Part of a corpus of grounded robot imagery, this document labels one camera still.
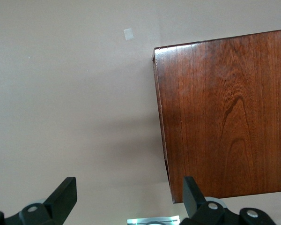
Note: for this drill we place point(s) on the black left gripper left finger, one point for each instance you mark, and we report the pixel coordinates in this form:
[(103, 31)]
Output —
[(58, 201)]

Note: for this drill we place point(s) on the dark brown wooden cabinet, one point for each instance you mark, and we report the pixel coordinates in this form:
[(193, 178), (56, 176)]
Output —
[(224, 117)]

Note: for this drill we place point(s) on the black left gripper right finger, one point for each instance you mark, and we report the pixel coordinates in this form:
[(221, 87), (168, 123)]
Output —
[(194, 204)]

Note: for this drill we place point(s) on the brown table cover sheet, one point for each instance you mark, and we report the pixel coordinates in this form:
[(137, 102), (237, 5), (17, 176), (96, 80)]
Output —
[(61, 93)]

